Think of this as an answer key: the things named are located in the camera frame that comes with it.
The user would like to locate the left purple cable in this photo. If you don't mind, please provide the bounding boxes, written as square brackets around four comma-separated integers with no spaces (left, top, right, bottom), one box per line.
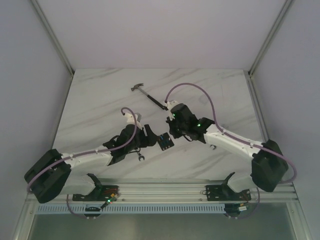
[26,107,138,195]

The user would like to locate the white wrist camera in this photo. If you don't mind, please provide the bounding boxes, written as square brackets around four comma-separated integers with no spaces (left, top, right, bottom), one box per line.
[124,112,142,128]
[164,100,179,111]

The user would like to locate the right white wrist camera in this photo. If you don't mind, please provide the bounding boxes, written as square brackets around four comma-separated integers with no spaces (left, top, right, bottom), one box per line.
[164,100,179,111]

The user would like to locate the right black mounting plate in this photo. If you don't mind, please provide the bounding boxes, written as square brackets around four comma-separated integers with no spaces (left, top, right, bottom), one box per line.
[204,185,252,202]

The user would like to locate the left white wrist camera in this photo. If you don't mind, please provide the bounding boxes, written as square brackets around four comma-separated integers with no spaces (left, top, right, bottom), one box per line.
[124,112,142,128]

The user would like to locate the silver wrench centre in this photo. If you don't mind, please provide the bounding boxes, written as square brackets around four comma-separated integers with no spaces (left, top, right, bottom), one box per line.
[138,153,145,161]

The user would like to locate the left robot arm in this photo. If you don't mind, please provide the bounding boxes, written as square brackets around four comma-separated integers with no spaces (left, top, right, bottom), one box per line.
[24,124,158,204]

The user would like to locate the grey slotted cable duct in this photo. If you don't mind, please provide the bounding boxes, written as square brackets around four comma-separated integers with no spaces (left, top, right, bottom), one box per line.
[34,202,278,215]

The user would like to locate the right aluminium frame post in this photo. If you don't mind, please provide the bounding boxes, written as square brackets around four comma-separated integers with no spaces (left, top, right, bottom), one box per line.
[247,0,295,76]

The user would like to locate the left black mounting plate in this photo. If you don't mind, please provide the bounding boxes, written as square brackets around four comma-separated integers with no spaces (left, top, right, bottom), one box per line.
[72,185,119,202]

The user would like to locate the aluminium rail base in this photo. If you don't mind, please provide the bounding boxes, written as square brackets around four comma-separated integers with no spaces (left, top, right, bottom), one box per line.
[100,178,299,204]

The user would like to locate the black mounting plate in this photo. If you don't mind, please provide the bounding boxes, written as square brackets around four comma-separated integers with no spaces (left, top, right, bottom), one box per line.
[72,185,119,202]
[204,185,252,202]

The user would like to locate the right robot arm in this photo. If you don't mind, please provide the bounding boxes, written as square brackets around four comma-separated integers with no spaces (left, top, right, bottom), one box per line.
[165,100,289,200]

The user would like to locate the claw hammer black handle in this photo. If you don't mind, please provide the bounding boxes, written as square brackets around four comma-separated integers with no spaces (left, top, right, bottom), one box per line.
[130,83,168,111]

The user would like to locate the black fuse box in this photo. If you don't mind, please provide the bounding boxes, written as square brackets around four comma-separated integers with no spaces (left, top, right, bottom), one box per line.
[157,132,175,151]

